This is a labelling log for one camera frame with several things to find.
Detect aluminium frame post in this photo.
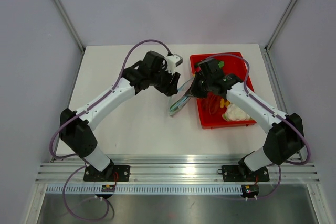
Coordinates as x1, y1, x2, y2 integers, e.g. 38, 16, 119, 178
265, 0, 299, 52
52, 0, 86, 55

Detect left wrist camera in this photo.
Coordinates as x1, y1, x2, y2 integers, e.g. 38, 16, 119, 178
165, 54, 183, 73

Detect right aluminium frame post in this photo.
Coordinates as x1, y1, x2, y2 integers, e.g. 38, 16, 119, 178
265, 0, 299, 52

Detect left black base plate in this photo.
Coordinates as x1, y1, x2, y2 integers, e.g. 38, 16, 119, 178
83, 165, 131, 182

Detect yellow corn kernels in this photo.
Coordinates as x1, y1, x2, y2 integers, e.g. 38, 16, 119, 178
219, 98, 230, 109

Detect aluminium mounting rail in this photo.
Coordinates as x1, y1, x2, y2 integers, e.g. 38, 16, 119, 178
35, 154, 320, 185

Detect white slotted cable duct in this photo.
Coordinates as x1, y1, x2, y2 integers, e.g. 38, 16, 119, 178
46, 184, 243, 195

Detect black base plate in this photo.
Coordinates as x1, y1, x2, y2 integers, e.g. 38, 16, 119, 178
217, 165, 270, 182
83, 165, 131, 182

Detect clear zip top bag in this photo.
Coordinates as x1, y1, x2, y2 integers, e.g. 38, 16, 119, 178
167, 75, 195, 116

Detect red crayfish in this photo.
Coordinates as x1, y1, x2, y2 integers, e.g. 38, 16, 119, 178
201, 93, 221, 115

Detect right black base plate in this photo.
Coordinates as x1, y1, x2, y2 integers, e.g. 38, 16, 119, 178
217, 165, 270, 182

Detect pink dragon fruit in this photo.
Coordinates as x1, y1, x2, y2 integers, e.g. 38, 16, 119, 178
194, 61, 224, 68

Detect left aluminium frame post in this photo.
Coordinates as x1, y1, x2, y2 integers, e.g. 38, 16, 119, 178
52, 0, 86, 55

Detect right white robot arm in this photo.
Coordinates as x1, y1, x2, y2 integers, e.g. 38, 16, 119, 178
186, 58, 304, 180

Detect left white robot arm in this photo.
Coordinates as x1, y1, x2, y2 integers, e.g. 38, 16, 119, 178
59, 51, 183, 182

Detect white cauliflower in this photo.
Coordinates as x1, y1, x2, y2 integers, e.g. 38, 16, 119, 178
222, 104, 251, 122

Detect red plastic tray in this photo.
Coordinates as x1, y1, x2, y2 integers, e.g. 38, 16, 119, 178
197, 52, 256, 129

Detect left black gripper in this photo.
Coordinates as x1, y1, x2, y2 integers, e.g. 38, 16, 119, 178
150, 64, 180, 97

